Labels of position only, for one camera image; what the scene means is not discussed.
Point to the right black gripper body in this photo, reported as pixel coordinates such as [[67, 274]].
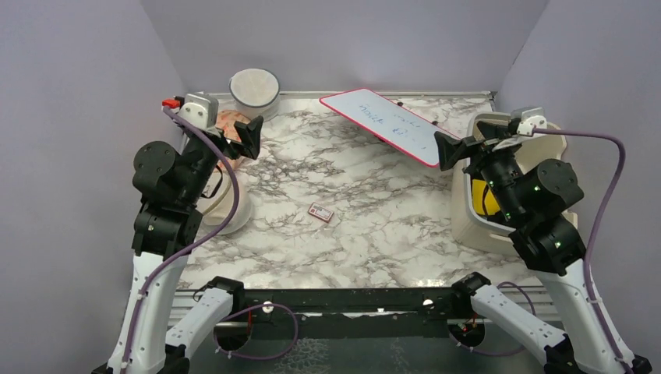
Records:
[[498, 166]]

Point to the floral orange sleep mask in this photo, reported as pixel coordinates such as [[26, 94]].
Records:
[[226, 122]]

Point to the grey-rimmed mesh laundry bag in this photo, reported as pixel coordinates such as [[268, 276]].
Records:
[[256, 92]]

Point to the yellow garment in basket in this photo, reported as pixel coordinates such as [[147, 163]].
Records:
[[483, 200]]

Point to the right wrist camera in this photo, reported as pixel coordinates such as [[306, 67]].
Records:
[[524, 121]]

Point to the red-framed whiteboard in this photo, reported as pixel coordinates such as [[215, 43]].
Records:
[[397, 126]]

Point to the small red white card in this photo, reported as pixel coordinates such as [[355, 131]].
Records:
[[320, 212]]

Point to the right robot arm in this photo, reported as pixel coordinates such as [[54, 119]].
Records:
[[586, 343]]

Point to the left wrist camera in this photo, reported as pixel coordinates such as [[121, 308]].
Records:
[[200, 110]]

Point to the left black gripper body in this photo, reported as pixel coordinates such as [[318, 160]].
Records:
[[201, 153]]

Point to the beige mesh laundry bag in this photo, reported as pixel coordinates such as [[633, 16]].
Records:
[[217, 200]]

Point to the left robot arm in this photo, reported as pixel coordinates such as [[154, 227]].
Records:
[[170, 184]]

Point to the cream plastic laundry basket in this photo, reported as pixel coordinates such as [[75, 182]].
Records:
[[533, 206]]

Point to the black metal base rail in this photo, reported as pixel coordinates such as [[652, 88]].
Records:
[[357, 312]]

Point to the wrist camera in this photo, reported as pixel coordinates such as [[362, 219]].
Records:
[[524, 121], [200, 110]]

